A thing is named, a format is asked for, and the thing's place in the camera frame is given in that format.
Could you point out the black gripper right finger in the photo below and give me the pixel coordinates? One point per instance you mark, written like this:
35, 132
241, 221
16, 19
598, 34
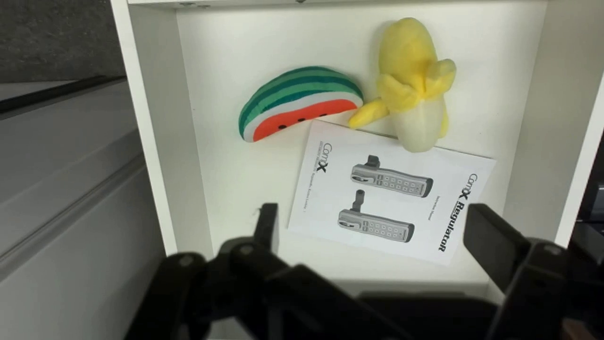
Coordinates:
549, 289

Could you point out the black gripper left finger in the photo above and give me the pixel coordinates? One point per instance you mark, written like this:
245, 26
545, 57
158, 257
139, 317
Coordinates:
215, 289

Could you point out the white drawer with wood front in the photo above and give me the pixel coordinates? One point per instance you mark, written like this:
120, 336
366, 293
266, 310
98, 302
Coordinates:
228, 170

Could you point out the white appliance with black panel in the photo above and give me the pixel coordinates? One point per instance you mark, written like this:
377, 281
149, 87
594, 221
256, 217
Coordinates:
69, 219

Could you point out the white paper manual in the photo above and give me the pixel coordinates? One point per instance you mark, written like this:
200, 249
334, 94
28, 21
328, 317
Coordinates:
403, 189

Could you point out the watermelon slice plush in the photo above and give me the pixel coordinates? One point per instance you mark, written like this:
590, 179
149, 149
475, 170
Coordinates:
296, 100

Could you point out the yellow banana plush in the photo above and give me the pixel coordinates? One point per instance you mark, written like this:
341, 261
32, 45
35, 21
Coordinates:
417, 81

